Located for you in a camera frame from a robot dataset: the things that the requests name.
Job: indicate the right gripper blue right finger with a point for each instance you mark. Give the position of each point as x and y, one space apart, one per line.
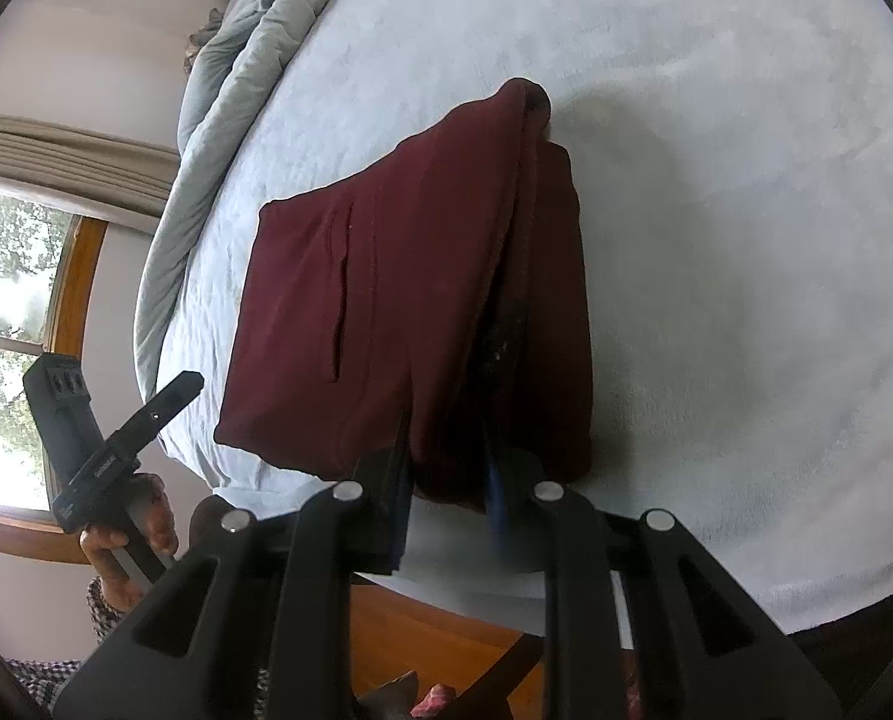
641 620

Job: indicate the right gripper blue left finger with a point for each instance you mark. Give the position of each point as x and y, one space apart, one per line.
266 600

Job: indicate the maroon pants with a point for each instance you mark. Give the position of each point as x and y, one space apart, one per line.
437 295

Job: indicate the left hand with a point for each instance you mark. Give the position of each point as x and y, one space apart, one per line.
127 562

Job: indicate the beige curtain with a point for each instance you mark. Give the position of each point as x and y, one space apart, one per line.
117 174

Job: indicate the grey quilt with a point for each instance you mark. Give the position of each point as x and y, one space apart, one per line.
232 77

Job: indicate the light blue bed sheet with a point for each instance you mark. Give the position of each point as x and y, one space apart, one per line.
734 164

